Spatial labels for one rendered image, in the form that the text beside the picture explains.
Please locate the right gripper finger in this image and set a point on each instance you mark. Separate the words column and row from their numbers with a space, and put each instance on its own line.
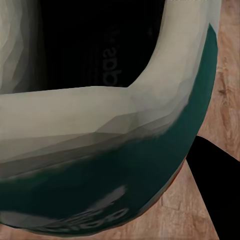
column 217, row 175

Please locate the gym shoe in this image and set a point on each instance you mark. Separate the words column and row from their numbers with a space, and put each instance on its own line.
column 100, row 103

